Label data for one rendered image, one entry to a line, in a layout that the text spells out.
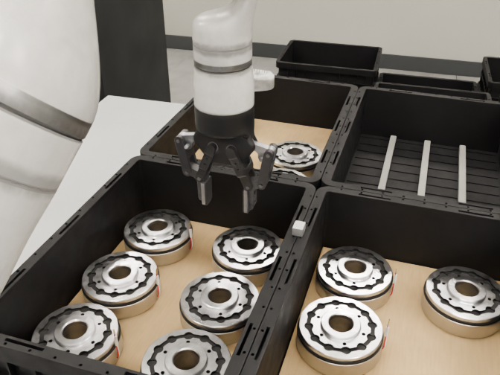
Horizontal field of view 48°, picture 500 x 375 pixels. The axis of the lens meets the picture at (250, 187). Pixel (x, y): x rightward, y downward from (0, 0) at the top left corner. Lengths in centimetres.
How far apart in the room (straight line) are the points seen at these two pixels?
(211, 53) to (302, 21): 337
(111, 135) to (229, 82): 88
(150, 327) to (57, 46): 52
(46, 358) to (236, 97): 35
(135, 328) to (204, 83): 32
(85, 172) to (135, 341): 69
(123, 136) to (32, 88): 122
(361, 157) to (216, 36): 55
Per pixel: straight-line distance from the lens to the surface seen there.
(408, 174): 108
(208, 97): 67
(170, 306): 77
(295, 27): 403
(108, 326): 72
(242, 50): 65
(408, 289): 82
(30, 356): 62
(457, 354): 75
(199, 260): 84
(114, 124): 156
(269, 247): 81
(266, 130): 119
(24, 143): 28
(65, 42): 29
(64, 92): 29
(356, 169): 107
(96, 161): 139
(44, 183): 30
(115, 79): 227
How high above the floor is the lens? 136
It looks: 32 degrees down
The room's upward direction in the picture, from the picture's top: straight up
